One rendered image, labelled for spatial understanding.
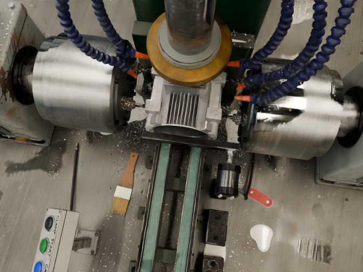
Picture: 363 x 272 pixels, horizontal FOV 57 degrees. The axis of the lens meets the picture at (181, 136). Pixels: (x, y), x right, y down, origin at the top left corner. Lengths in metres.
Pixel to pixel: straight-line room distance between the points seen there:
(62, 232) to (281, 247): 0.63
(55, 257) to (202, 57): 0.54
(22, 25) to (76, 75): 0.23
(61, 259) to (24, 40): 0.55
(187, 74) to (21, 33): 0.47
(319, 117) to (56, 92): 0.60
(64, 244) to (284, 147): 0.56
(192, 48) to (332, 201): 0.71
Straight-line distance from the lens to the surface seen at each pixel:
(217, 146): 0.86
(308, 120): 0.80
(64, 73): 0.83
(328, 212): 1.15
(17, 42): 0.95
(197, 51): 0.67
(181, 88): 0.80
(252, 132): 0.79
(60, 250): 0.84
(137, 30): 0.86
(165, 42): 0.70
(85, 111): 0.83
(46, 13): 1.40
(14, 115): 0.96
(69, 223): 0.84
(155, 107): 0.84
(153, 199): 0.95
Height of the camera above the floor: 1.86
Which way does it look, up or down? 75 degrees down
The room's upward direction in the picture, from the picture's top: 2 degrees counter-clockwise
